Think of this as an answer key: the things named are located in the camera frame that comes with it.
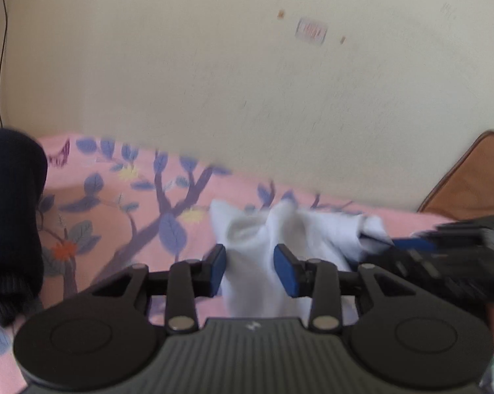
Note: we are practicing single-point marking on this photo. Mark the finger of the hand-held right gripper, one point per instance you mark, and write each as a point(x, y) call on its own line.
point(415, 244)
point(382, 260)

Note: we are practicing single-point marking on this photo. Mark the dark navy knit cloth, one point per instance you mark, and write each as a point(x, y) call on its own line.
point(9, 213)

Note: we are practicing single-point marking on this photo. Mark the white sock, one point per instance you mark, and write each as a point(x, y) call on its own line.
point(271, 234)

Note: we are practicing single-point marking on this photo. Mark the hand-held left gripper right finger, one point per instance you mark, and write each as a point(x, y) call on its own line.
point(286, 273)

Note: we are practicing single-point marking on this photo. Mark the pink floral bed sheet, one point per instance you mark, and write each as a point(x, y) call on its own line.
point(119, 197)

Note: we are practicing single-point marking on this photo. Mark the small wall sticker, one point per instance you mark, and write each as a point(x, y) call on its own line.
point(312, 30)

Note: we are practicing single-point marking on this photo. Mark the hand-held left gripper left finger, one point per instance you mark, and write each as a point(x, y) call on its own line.
point(217, 271)

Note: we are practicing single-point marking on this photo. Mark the brown mat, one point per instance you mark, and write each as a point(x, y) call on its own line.
point(473, 184)

